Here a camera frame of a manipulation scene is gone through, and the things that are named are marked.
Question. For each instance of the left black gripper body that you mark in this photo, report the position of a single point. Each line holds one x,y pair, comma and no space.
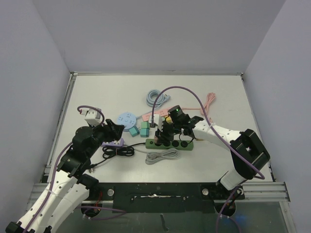
100,132

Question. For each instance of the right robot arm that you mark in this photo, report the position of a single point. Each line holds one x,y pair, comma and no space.
248,153

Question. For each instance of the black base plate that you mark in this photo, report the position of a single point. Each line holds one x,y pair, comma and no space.
150,198

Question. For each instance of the teal charger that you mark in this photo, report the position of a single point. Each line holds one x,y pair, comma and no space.
146,132
134,131

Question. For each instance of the yellow charger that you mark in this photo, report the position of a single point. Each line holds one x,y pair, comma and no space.
168,119

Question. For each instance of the green charger upper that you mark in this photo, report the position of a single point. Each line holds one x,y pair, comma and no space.
145,125

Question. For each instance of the purple power strip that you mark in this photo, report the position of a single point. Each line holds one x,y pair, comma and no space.
117,143

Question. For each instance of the blue round power strip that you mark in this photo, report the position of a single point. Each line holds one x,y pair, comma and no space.
128,120

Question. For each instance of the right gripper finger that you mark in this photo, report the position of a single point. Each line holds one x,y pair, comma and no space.
159,137
169,138

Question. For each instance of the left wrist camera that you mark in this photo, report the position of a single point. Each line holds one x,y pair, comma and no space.
91,116

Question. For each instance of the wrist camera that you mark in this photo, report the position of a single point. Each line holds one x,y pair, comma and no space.
156,121
91,116

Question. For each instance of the pink power strip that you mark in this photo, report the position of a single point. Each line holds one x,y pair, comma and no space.
161,112

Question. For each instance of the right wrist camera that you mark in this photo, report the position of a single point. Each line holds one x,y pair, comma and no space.
156,121

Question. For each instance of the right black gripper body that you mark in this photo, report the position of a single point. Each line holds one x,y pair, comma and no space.
165,131

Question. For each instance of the teal charger left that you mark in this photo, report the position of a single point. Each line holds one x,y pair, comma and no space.
134,131

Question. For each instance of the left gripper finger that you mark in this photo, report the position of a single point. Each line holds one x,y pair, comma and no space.
113,135
112,129

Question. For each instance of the teal charger lower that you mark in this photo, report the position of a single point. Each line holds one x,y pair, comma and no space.
146,132

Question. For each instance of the green power strip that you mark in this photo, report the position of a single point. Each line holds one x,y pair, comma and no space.
176,144

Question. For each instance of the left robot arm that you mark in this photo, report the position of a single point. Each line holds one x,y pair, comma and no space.
69,171

